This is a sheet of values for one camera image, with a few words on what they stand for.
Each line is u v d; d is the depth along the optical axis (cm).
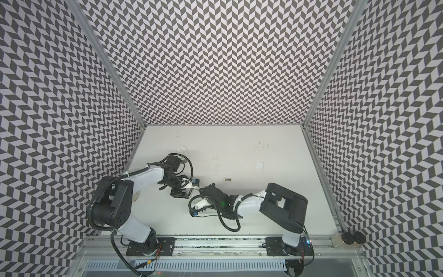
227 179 93
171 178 72
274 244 74
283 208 48
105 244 76
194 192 86
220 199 65
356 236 70
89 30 78
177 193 79
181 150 103
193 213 71
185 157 85
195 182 79
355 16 69
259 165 99
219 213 64
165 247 73
